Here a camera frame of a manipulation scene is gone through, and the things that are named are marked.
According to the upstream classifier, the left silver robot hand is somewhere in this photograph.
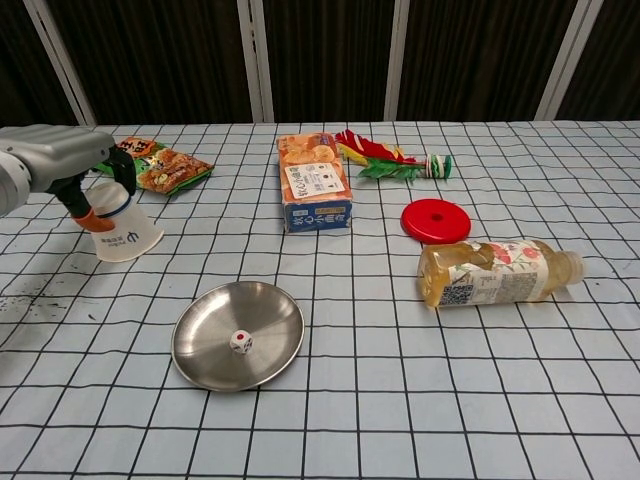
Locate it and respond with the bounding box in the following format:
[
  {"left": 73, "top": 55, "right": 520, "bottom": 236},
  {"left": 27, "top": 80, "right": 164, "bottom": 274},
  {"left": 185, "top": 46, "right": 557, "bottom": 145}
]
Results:
[{"left": 0, "top": 125, "right": 137, "bottom": 234}]

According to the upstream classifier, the white paper cup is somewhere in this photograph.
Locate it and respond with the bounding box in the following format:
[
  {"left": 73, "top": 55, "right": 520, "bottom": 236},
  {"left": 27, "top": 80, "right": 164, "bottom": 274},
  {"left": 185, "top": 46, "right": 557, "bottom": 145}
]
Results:
[{"left": 82, "top": 180, "right": 165, "bottom": 264}]

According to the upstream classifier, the silver metal plate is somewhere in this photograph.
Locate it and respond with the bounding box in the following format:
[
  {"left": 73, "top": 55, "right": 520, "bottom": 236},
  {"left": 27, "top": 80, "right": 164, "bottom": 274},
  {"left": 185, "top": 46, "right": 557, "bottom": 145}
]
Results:
[{"left": 171, "top": 281, "right": 306, "bottom": 393}]

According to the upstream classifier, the white die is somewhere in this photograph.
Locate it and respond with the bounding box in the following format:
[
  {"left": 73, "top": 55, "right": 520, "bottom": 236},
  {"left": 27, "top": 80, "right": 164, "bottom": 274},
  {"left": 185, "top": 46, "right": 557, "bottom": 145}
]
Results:
[{"left": 229, "top": 330, "right": 254, "bottom": 355}]

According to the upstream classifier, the green snack bag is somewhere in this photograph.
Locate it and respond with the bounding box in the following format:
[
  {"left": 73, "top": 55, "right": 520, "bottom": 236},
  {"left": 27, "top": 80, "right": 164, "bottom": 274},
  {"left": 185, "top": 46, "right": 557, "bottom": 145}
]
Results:
[{"left": 95, "top": 137, "right": 215, "bottom": 196}]

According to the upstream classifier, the orange biscuit box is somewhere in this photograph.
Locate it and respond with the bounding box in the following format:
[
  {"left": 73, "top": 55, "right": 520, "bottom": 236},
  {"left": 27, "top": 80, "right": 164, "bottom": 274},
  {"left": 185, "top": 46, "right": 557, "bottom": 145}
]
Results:
[{"left": 276, "top": 132, "right": 355, "bottom": 235}]

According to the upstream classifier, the colourful feather shuttlecock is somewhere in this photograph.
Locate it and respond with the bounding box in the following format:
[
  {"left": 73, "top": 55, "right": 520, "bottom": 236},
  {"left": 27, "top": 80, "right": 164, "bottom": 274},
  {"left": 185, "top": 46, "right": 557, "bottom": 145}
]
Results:
[{"left": 334, "top": 128, "right": 454, "bottom": 187}]

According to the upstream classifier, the red plastic disc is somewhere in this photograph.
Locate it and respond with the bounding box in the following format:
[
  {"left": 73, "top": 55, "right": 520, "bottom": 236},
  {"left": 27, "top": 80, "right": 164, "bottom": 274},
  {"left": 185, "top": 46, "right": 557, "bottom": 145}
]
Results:
[{"left": 400, "top": 198, "right": 473, "bottom": 245}]

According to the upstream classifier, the blue checkered tablecloth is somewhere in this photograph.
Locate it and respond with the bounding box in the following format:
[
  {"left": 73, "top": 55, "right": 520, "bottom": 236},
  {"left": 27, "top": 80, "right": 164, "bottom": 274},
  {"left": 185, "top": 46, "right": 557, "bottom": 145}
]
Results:
[{"left": 0, "top": 119, "right": 640, "bottom": 480}]

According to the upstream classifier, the yellow tea bottle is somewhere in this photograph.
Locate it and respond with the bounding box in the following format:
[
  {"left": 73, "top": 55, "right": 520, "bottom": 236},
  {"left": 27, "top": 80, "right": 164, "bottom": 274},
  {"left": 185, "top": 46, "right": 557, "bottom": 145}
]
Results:
[{"left": 417, "top": 238, "right": 586, "bottom": 311}]

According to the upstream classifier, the white aluminium frame post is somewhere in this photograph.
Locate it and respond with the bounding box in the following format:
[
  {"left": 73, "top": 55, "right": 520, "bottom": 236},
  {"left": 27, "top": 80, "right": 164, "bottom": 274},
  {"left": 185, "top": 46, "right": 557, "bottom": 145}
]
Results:
[
  {"left": 537, "top": 0, "right": 601, "bottom": 121},
  {"left": 236, "top": 0, "right": 275, "bottom": 123},
  {"left": 383, "top": 0, "right": 412, "bottom": 121},
  {"left": 23, "top": 0, "right": 97, "bottom": 126}
]

